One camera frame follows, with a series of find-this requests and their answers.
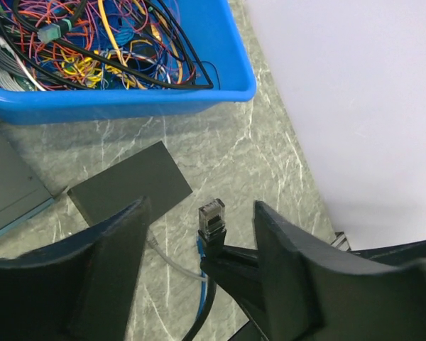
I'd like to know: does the small black network switch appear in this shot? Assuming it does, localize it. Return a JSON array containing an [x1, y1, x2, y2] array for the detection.
[[68, 141, 192, 226]]

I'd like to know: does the black ethernet cable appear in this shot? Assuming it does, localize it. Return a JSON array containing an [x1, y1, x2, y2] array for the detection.
[[180, 198, 228, 341]]

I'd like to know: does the blue ethernet cable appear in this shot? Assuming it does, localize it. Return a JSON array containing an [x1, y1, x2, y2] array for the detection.
[[193, 234, 214, 323]]

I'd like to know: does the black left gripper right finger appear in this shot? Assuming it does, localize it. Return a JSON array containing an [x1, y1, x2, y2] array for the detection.
[[253, 201, 426, 340]]

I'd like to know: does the blue plastic bin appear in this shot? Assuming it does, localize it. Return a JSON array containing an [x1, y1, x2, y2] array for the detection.
[[0, 1, 256, 125]]

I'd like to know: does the grey ethernet cable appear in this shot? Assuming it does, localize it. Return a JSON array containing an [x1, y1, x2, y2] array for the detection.
[[147, 236, 210, 283]]

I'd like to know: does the tangled coloured wires bundle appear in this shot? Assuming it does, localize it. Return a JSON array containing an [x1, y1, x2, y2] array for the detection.
[[0, 0, 221, 92]]

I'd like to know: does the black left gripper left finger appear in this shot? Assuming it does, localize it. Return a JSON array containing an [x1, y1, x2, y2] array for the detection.
[[0, 197, 151, 340]]

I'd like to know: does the large black network switch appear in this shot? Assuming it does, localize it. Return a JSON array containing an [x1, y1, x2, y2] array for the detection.
[[0, 132, 54, 237]]

